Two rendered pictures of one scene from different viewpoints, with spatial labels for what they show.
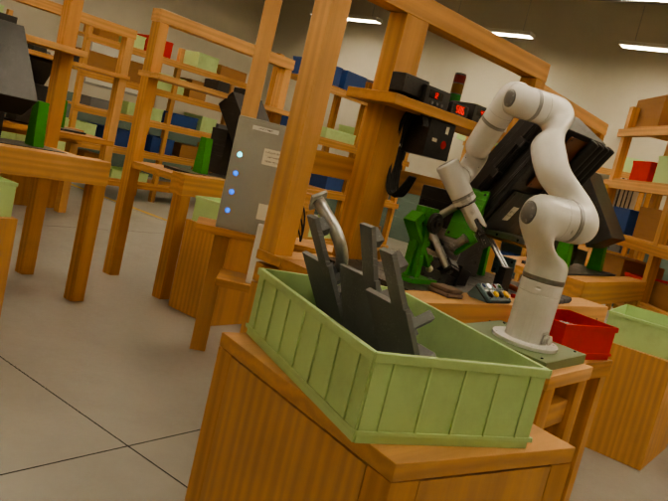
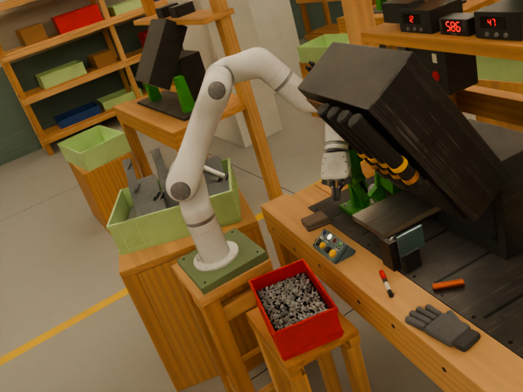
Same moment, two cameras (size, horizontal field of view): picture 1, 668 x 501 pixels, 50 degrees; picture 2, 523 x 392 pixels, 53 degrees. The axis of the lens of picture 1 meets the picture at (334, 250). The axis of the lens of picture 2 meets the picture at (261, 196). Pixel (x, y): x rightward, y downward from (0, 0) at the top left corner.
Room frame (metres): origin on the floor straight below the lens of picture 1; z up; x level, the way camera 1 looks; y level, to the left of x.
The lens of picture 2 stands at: (3.16, -2.06, 1.98)
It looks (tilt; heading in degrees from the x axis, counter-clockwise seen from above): 26 degrees down; 120
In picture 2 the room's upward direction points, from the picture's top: 17 degrees counter-clockwise
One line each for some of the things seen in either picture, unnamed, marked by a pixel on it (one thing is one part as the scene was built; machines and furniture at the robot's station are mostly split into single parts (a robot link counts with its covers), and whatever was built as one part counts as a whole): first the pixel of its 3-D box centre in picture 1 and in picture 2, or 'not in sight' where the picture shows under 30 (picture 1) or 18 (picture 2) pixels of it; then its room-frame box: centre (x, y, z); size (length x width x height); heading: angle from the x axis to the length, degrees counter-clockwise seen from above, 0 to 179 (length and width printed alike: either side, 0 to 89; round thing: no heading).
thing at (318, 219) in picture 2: (445, 290); (315, 220); (2.40, -0.40, 0.91); 0.10 x 0.08 x 0.03; 39
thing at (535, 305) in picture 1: (533, 310); (208, 238); (2.02, -0.60, 0.97); 0.19 x 0.19 x 0.18
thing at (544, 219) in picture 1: (546, 238); (190, 188); (2.00, -0.57, 1.19); 0.19 x 0.12 x 0.24; 114
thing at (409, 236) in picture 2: (501, 273); (412, 249); (2.82, -0.67, 0.97); 0.10 x 0.02 x 0.14; 47
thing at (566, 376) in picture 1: (519, 357); (220, 266); (2.03, -0.60, 0.83); 0.32 x 0.32 x 0.04; 51
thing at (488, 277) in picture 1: (451, 280); (435, 237); (2.87, -0.49, 0.89); 1.10 x 0.42 x 0.02; 137
